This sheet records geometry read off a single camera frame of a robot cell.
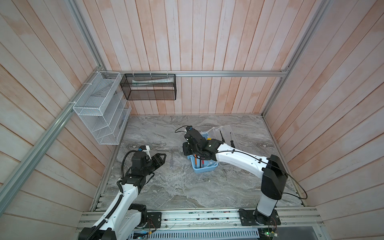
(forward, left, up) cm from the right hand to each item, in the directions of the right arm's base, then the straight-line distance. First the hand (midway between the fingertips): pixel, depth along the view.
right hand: (183, 146), depth 83 cm
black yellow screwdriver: (+8, -24, -5) cm, 26 cm away
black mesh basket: (+43, +26, +10) cm, 51 cm away
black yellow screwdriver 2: (+7, -29, -5) cm, 31 cm away
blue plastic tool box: (+14, -25, -6) cm, 29 cm away
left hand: (-6, +11, -4) cm, 13 cm away
